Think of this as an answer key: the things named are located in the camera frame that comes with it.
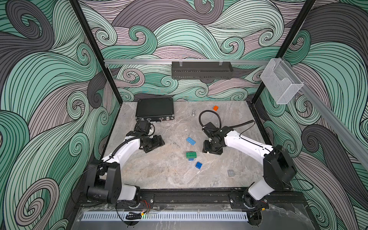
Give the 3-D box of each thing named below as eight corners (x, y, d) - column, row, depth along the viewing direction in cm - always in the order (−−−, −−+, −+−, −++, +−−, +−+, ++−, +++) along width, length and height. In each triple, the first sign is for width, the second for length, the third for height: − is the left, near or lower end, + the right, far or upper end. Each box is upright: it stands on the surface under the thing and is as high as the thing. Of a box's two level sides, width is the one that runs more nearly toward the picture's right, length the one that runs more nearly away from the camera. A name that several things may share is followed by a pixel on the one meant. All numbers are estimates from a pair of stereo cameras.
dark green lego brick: (186, 159, 90) (186, 156, 86) (186, 155, 92) (186, 152, 88) (196, 159, 90) (196, 156, 86) (195, 155, 92) (196, 152, 88)
